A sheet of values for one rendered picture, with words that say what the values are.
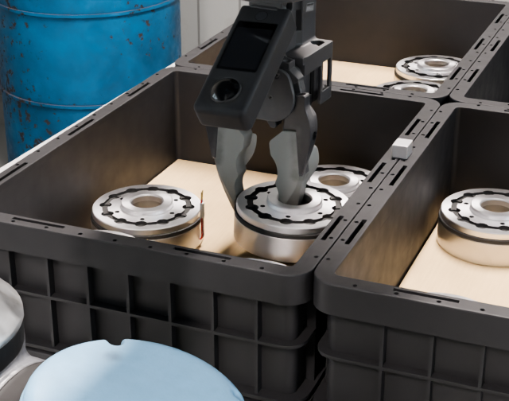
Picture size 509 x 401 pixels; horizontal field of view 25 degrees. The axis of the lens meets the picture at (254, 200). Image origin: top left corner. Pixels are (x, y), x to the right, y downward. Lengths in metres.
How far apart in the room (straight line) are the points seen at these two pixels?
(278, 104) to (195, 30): 2.68
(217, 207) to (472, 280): 0.27
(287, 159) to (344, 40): 0.61
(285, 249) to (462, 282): 0.16
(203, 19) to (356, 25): 2.06
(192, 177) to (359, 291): 0.46
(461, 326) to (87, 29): 2.36
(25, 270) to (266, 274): 0.21
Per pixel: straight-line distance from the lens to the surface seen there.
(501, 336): 0.77
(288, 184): 0.99
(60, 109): 3.14
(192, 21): 3.63
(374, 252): 0.91
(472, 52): 1.30
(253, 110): 0.91
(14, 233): 0.90
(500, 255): 1.04
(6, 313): 0.62
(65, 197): 1.06
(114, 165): 1.13
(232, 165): 1.01
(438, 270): 1.03
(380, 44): 1.57
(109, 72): 3.09
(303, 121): 0.96
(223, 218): 1.12
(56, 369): 0.59
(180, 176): 1.21
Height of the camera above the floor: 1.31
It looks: 24 degrees down
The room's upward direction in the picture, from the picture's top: straight up
